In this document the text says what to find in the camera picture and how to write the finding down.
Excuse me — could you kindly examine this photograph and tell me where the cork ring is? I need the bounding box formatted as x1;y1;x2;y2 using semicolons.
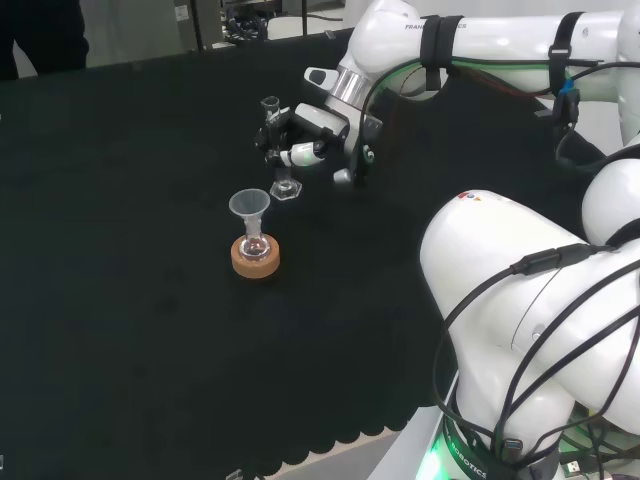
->
230;233;282;283

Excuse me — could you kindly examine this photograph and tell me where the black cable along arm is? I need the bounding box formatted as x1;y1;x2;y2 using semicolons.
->
355;55;609;189

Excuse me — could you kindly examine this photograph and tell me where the black cable with inline box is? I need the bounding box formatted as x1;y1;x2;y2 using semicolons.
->
432;243;621;454

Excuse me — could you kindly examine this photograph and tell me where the clear plastic funnel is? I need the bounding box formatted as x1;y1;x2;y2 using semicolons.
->
228;187;272;237

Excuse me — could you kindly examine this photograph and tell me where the black cloth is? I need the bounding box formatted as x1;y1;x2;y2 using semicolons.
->
0;27;640;469

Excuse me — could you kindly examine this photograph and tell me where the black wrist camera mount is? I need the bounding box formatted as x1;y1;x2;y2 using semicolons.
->
332;114;387;190

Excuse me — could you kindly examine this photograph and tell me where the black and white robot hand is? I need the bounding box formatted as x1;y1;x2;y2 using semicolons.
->
254;101;352;169

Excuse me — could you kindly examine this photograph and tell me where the clear round-bottom flask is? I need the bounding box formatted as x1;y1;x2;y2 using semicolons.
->
238;219;270;262

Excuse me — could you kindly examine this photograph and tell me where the clear glass graduated cylinder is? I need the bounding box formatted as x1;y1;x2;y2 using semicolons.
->
259;95;304;203

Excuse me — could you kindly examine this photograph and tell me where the person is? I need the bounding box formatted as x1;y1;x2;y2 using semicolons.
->
0;0;89;82

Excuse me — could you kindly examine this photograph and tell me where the tangle of black cables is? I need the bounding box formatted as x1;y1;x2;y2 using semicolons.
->
221;0;269;42

